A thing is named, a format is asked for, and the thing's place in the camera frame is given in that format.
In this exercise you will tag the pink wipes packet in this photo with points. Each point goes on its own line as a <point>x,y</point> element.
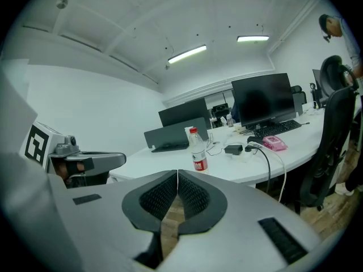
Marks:
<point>274,144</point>

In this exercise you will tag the clear bottle with red cap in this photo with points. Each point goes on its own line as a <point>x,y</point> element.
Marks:
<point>198,152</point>

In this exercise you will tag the small grey gripper camera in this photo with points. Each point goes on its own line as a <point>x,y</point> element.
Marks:
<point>68,146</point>

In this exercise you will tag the small clear bottle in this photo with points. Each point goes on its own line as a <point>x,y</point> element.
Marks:
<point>230,120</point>

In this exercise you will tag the black keyboard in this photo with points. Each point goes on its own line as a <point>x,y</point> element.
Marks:
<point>170,147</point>
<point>278,128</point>

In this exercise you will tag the white office table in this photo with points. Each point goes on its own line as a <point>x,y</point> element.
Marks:
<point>227,166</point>

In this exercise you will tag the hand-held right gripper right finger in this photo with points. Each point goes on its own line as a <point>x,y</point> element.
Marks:
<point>241,208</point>

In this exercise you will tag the long ceiling light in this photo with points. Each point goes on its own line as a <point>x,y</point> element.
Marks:
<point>252,38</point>
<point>187,54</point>

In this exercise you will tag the black power adapter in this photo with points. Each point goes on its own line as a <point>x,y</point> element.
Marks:
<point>234,149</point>
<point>254,140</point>

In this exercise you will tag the black office chair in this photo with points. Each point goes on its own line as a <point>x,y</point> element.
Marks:
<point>299,95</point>
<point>334,129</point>

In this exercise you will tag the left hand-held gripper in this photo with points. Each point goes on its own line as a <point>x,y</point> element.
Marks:
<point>35,144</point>

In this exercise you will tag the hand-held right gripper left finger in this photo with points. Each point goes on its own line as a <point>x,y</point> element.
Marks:
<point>99,208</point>

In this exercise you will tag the black computer monitor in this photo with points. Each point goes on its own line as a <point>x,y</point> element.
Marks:
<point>173,133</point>
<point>184,110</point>
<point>263,98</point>

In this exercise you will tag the person's left hand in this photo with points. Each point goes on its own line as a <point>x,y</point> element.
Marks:
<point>60,169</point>

